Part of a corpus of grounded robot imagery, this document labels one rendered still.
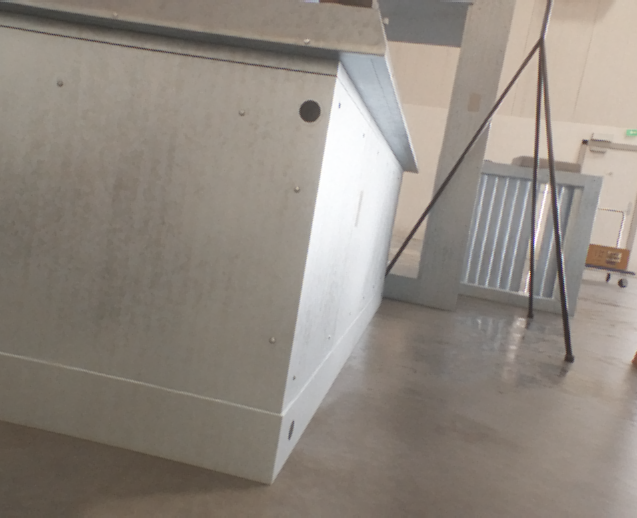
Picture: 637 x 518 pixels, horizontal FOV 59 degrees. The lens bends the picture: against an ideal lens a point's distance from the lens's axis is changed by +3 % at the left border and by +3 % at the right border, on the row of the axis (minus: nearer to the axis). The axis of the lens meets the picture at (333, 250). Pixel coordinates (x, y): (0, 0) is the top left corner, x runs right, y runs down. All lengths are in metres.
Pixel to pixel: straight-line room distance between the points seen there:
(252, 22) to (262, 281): 0.34
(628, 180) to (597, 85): 1.69
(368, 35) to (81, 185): 0.46
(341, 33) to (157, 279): 0.42
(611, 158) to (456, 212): 8.20
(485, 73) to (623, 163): 8.16
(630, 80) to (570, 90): 0.90
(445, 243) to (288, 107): 1.90
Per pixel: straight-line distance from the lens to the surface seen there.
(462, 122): 2.65
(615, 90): 10.91
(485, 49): 2.72
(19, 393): 0.99
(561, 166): 3.37
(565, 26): 11.06
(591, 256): 7.07
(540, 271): 3.42
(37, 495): 0.82
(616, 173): 10.70
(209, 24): 0.79
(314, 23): 0.76
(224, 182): 0.79
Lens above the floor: 0.40
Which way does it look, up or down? 5 degrees down
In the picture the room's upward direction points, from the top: 10 degrees clockwise
